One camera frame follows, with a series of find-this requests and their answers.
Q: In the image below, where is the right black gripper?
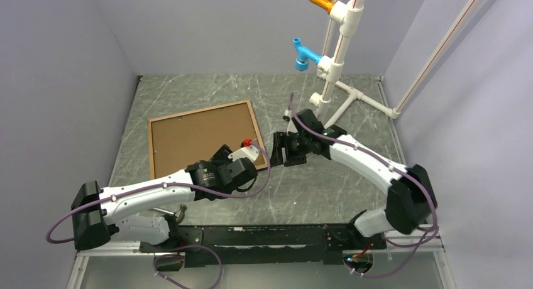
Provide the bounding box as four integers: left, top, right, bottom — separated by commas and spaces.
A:
268, 131, 311, 167

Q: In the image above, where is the brown cardboard backing board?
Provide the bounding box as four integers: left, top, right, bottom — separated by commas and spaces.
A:
152, 103, 264, 177

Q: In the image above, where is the brown wooden picture frame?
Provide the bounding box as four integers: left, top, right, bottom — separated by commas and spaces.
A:
148, 99, 269, 180

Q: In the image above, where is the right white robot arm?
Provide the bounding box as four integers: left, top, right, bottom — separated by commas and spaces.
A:
270, 109, 437, 248

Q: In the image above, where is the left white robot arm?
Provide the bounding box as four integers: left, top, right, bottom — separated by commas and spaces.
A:
71, 144, 262, 251

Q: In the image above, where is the small claw hammer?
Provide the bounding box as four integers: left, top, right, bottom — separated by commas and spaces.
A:
150, 204, 187, 224

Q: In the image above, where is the blue pipe fitting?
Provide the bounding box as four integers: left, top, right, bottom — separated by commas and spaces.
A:
292, 38, 322, 72

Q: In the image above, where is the white pvc pipe stand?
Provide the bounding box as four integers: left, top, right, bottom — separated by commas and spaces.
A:
309, 0, 488, 130

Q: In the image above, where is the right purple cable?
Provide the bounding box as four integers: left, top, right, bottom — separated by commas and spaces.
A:
288, 92, 441, 280

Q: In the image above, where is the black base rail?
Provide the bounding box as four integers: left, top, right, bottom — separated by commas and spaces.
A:
139, 223, 387, 268

